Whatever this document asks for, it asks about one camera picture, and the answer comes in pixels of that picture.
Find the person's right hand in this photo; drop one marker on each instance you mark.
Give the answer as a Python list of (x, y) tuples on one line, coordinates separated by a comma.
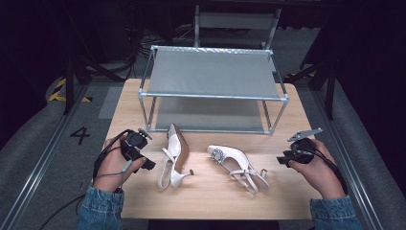
[(319, 175)]

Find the grey chair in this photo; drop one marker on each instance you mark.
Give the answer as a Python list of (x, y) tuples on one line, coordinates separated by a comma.
[(236, 20)]

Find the yellow black floor tape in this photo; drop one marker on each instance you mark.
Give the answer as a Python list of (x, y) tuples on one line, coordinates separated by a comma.
[(57, 96)]

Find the metal floor rail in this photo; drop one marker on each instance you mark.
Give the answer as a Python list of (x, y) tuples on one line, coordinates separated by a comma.
[(348, 166), (38, 166)]

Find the black metal stand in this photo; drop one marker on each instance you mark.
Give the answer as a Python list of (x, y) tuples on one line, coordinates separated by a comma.
[(330, 96), (68, 86)]

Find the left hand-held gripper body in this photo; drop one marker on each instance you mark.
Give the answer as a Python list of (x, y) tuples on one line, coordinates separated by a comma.
[(135, 142)]

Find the person's left hand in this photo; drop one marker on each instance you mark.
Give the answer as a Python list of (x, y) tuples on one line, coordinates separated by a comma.
[(111, 169)]

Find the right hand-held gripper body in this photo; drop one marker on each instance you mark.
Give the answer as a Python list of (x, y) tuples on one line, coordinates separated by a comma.
[(303, 151)]

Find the grey metal shoe rack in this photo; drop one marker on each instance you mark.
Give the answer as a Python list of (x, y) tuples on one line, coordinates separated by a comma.
[(210, 73)]

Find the white slingback high-heel shoe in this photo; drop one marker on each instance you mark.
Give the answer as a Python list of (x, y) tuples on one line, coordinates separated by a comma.
[(175, 143), (234, 156)]

